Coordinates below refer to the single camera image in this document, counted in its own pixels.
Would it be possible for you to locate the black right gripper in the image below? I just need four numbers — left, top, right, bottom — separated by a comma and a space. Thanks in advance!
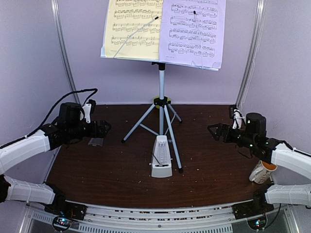
207, 123, 256, 150

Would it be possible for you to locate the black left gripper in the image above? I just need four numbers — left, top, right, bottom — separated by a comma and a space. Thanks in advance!
67, 119, 111, 140

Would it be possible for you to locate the clear plastic metronome cover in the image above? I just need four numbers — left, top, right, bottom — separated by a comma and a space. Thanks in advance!
88, 138, 104, 147

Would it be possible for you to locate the light blue folding music stand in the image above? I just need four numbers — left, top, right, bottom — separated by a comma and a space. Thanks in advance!
100, 0, 227, 174

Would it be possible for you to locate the white metronome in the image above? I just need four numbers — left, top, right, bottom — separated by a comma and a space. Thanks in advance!
150, 135, 173, 178

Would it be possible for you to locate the purple sheet music page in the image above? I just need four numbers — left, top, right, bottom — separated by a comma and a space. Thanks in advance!
159, 0, 226, 70

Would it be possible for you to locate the yellow sheet music page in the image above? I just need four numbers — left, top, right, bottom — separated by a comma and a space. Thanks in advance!
101, 0, 163, 61

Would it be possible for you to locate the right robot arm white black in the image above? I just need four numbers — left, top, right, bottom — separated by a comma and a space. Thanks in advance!
207, 113, 311, 215

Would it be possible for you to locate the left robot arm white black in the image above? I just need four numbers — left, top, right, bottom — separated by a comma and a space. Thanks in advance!
0, 95, 111, 216

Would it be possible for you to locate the green plastic bowl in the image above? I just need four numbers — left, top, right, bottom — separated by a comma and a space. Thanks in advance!
153, 97, 171, 108

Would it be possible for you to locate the white mug orange inside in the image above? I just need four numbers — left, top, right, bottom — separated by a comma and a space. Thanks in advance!
249, 160, 277, 184

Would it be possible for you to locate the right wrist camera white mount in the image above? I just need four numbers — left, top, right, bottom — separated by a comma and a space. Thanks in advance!
229, 105, 245, 129

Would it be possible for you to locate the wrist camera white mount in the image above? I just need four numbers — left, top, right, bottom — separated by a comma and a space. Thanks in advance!
80, 100, 96, 123
229, 105, 245, 129

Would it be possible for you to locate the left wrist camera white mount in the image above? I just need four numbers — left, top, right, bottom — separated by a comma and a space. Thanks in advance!
80, 100, 96, 123

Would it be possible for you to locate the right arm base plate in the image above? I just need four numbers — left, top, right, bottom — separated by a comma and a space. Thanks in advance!
232, 200, 274, 219

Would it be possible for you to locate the front aluminium frame rail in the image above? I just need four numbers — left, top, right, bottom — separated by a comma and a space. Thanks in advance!
18, 201, 302, 233

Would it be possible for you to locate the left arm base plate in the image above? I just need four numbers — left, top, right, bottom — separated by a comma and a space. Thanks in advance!
43, 201, 87, 220

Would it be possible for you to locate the left aluminium corner post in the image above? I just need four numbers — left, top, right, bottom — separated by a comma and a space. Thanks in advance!
51, 0, 77, 91

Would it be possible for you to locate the aluminium corner post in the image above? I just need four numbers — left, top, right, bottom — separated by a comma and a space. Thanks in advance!
236, 0, 266, 110
51, 0, 77, 91

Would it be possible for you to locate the right aluminium corner post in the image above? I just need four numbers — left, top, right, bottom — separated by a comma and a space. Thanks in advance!
236, 0, 266, 110

